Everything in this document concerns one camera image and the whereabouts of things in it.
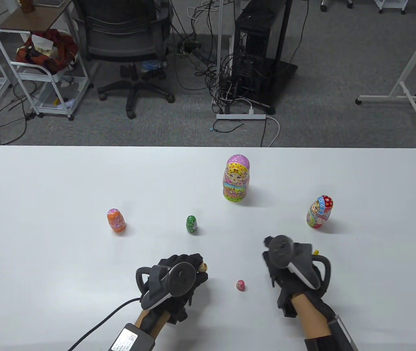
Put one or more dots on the person's right hand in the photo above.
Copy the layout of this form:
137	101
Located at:
284	292

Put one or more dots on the person's left hand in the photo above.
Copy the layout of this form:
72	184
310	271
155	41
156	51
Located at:
178	259

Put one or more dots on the green Russian doll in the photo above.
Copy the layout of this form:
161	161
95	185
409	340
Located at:
191	225

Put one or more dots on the orange Russian doll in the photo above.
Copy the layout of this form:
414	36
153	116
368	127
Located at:
116	221

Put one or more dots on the red and blue Russian doll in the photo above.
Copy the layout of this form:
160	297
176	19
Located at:
319	212

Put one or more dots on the large pink Russian doll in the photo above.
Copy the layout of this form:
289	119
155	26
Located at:
236	179

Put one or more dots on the person's right forearm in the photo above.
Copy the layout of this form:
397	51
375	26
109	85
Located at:
310	318

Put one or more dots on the person's left forearm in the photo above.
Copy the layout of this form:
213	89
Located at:
149	321

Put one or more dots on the dark grey tracking controller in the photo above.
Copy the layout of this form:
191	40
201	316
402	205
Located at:
295	263
176	281

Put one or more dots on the white power strip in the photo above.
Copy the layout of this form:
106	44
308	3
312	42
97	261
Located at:
237	117

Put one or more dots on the white vertical pole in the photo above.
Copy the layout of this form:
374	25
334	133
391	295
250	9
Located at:
219	55

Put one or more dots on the white rolling cart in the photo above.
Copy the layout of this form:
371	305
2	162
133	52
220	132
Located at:
56	78

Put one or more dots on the black office chair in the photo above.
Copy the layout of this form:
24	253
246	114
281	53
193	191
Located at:
120	33

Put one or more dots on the black computer tower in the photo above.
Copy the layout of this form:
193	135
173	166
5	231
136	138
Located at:
255	36

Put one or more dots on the red patterned bag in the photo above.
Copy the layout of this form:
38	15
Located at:
61	47

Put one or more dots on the whiteboard on white stand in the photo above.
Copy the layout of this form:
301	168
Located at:
408	69

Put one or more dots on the white tissue paper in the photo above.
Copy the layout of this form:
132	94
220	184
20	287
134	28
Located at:
41	43

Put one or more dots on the brown wooden side table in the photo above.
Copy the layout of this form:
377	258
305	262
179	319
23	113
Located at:
36	18

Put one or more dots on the brown jar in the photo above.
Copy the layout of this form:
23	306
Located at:
27	5

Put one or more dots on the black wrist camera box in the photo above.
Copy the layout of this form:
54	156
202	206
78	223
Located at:
131	338
341	336

